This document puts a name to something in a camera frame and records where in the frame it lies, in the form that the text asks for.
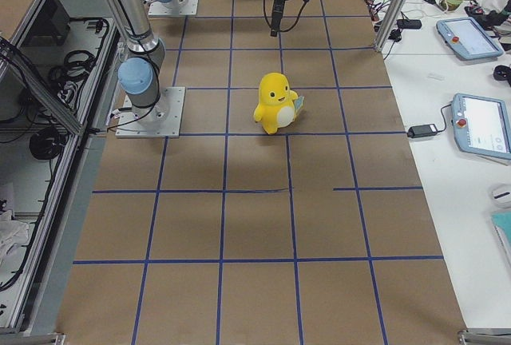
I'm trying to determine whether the blue teach pendant upper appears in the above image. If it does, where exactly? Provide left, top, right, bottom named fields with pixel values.
left=436, top=17, right=504, bottom=60

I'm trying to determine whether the blue teach pendant lower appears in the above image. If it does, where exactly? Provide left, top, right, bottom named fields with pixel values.
left=450, top=93, right=510, bottom=165

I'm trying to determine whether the teal notebook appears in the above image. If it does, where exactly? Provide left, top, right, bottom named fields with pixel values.
left=491, top=210, right=511, bottom=264

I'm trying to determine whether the white computer mouse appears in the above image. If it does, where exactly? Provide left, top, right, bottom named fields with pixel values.
left=490, top=184, right=511, bottom=208

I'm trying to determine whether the yellow plush dinosaur toy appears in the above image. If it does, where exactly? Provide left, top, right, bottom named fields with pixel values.
left=253, top=73, right=304, bottom=135

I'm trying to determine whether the aluminium frame post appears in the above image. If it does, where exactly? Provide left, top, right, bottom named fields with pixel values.
left=374, top=0, right=406, bottom=52

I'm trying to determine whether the blue teach pendant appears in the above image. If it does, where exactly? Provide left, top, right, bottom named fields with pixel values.
left=436, top=17, right=504, bottom=60
left=450, top=93, right=510, bottom=165

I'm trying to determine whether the black power adapter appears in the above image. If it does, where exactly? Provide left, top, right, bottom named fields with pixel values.
left=406, top=124, right=438, bottom=139

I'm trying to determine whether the black cable coil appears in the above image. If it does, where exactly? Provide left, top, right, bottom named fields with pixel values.
left=47, top=50, right=97, bottom=90

